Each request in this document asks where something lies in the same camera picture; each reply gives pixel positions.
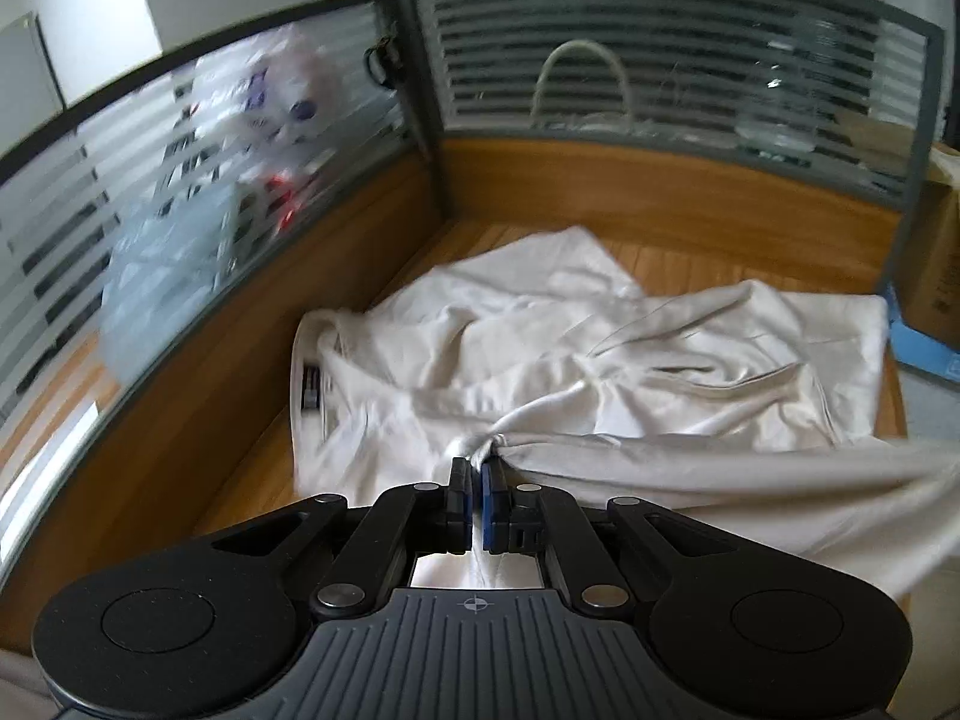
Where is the black hook clip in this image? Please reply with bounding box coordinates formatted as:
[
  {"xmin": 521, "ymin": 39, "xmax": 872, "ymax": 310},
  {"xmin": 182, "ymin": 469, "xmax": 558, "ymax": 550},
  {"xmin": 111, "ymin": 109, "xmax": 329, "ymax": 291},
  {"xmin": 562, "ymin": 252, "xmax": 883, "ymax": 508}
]
[{"xmin": 364, "ymin": 36, "xmax": 402, "ymax": 87}]

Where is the glass desk partition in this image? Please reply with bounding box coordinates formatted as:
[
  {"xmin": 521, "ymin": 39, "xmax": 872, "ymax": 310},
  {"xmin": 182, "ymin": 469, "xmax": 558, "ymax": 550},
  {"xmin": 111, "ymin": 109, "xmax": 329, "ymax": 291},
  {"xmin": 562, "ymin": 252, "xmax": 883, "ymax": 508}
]
[
  {"xmin": 397, "ymin": 0, "xmax": 947, "ymax": 293},
  {"xmin": 0, "ymin": 0, "xmax": 443, "ymax": 601}
]

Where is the cardboard box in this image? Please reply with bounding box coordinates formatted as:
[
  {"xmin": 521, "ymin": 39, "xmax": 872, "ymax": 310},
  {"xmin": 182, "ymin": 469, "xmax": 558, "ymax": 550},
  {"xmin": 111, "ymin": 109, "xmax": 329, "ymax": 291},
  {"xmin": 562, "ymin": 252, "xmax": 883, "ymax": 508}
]
[{"xmin": 896, "ymin": 146, "xmax": 960, "ymax": 353}]

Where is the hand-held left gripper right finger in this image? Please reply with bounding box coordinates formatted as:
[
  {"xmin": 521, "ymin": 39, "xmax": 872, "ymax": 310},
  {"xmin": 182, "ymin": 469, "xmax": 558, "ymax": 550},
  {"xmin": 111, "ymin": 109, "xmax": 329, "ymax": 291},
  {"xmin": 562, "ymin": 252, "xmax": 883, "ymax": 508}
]
[{"xmin": 480, "ymin": 457, "xmax": 751, "ymax": 620}]

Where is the cream satin shirt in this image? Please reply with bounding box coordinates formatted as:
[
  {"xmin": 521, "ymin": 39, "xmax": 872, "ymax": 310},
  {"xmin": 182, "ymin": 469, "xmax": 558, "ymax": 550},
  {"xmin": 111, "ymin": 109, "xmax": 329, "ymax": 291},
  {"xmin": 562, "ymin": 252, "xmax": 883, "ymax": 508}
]
[{"xmin": 289, "ymin": 225, "xmax": 960, "ymax": 605}]

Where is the pale blue plastic bag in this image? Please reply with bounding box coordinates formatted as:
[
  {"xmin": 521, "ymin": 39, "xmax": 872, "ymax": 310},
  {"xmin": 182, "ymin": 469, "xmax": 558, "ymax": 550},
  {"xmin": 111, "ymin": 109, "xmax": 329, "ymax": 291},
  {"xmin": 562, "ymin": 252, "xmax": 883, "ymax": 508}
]
[{"xmin": 101, "ymin": 180, "xmax": 252, "ymax": 383}]

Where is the white printed plastic bag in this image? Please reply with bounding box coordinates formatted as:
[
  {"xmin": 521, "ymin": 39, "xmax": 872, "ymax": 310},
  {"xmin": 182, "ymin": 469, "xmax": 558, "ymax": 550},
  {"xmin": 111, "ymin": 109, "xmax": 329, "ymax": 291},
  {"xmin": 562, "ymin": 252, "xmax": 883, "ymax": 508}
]
[{"xmin": 195, "ymin": 22, "xmax": 338, "ymax": 241}]

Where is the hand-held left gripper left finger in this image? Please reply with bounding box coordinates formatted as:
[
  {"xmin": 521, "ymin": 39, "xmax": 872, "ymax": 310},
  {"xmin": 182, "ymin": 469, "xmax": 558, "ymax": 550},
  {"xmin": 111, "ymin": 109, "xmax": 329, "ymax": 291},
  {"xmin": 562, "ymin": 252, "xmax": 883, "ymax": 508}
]
[{"xmin": 191, "ymin": 457, "xmax": 475, "ymax": 620}]

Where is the white paper bag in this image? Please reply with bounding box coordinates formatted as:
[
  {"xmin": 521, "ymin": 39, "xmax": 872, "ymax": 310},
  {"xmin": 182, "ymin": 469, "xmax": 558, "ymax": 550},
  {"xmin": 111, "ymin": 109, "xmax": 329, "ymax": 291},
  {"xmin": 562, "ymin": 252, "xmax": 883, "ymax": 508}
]
[{"xmin": 529, "ymin": 39, "xmax": 740, "ymax": 151}]

